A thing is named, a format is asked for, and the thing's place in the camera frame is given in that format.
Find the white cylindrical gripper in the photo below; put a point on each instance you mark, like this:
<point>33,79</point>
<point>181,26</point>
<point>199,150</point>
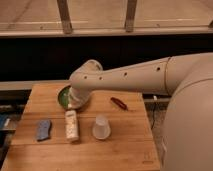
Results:
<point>77,98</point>

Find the small white plastic bottle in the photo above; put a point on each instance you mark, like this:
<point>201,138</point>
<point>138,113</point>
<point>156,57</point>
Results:
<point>71,126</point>

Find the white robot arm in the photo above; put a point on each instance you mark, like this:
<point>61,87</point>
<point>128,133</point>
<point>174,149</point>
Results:
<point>187,80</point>

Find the green ceramic bowl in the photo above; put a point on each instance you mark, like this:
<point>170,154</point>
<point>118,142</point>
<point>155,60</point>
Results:
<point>63,98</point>

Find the translucent upside-down plastic cup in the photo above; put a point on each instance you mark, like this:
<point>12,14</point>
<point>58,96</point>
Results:
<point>101,128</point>

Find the left metal table leg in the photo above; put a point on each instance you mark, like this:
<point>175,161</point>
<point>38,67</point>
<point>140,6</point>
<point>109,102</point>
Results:
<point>64,16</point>

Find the metal table leg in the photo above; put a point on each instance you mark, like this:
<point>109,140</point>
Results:
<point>64,16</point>
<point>130,15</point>

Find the right metal table leg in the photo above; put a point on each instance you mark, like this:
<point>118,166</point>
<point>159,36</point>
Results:
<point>130,15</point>

